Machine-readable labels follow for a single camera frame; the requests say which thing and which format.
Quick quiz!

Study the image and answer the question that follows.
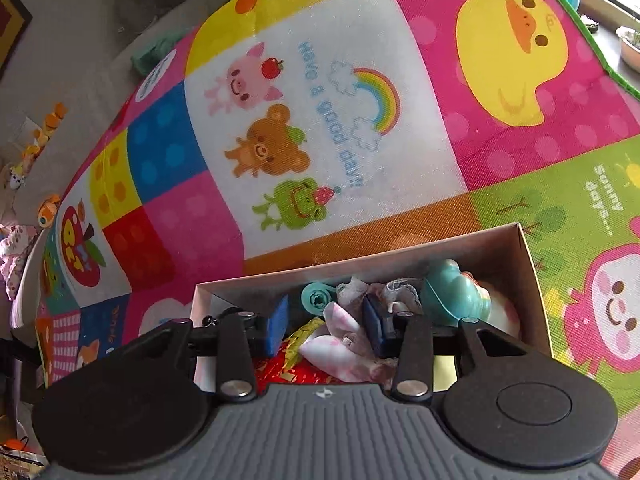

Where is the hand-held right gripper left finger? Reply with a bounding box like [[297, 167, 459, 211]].
[[125, 294, 291, 403]]

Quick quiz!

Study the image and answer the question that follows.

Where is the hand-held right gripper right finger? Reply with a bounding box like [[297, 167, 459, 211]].
[[361, 292, 536, 403]]

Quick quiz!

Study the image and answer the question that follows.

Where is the pink patterned cloth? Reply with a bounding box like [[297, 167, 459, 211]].
[[301, 302, 401, 386]]

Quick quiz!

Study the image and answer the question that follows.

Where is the pink cardboard box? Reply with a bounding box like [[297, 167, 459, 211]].
[[192, 222, 556, 397]]

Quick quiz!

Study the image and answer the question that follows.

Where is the teal frog toy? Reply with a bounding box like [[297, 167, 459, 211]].
[[420, 259, 493, 330]]

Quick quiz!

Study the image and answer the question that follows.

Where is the white lace cloth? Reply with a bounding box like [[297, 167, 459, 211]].
[[336, 276, 424, 314]]

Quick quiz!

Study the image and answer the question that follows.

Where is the red gold foil packet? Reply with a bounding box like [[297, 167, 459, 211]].
[[252, 320, 332, 387]]

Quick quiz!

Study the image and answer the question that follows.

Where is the teal round plastic toy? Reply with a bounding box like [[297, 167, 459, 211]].
[[300, 282, 334, 317]]

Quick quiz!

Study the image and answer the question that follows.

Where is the orange fish plush toy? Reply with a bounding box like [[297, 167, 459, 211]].
[[36, 193, 64, 229]]

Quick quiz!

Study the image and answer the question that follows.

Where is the pink floral fabric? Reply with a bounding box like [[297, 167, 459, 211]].
[[0, 224, 39, 302]]

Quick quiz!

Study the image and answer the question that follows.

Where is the colourful printed play mat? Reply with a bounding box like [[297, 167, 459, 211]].
[[10, 0, 640, 480]]

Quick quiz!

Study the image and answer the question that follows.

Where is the green crumpled cloth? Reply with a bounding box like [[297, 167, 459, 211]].
[[131, 30, 189, 74]]

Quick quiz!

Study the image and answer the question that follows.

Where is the small white plush toy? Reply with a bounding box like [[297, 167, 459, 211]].
[[4, 160, 27, 192]]

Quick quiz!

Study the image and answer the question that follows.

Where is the row of orange plush toys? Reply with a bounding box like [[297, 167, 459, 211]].
[[22, 102, 69, 162]]

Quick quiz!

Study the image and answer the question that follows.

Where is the white planter with sprouts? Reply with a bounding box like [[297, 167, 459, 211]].
[[616, 25, 640, 70]]

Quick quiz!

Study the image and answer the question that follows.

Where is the framed wall picture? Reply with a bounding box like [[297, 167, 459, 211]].
[[0, 0, 34, 80]]

